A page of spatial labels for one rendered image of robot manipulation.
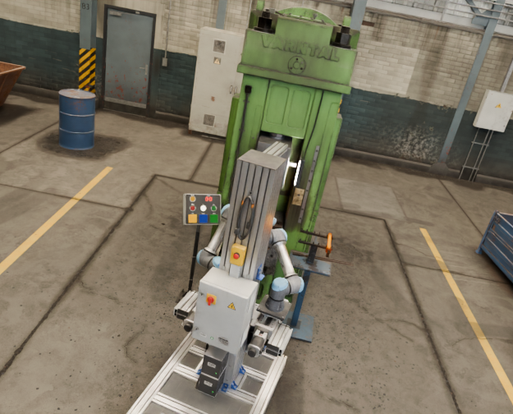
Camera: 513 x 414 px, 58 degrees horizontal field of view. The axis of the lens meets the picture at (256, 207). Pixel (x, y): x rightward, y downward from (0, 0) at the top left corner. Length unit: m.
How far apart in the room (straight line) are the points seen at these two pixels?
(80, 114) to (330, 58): 5.12
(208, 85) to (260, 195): 6.85
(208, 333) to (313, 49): 2.40
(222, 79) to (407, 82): 3.79
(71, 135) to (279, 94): 4.89
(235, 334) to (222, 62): 7.01
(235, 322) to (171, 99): 7.87
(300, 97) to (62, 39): 7.60
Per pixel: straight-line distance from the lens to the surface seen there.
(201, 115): 9.75
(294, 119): 4.24
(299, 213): 4.54
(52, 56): 11.24
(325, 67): 4.12
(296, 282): 3.60
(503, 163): 11.43
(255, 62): 4.13
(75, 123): 8.31
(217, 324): 3.18
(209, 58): 9.51
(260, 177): 2.85
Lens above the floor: 2.98
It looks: 25 degrees down
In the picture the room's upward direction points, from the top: 11 degrees clockwise
